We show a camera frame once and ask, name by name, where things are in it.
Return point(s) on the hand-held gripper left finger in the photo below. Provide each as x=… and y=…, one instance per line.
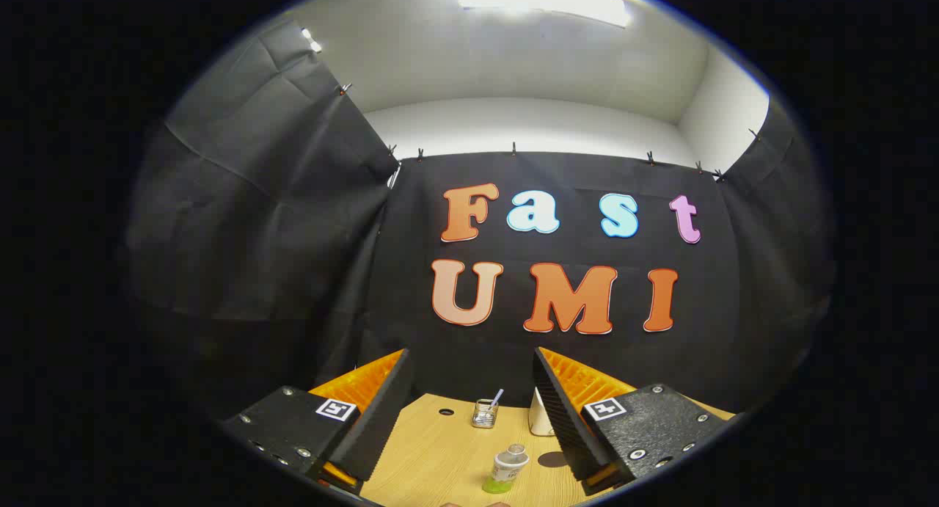
x=381, y=419

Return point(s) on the cream toaster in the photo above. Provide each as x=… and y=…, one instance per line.
x=539, y=415

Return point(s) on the dark brown round coaster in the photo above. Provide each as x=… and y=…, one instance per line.
x=550, y=460

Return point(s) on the black backdrop cloth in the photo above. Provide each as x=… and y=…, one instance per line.
x=411, y=235

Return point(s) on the clear juice bottle white label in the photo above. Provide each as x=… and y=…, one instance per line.
x=506, y=468

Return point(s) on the wooden table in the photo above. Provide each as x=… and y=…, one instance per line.
x=440, y=456

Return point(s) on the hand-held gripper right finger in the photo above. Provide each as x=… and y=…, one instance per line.
x=563, y=419

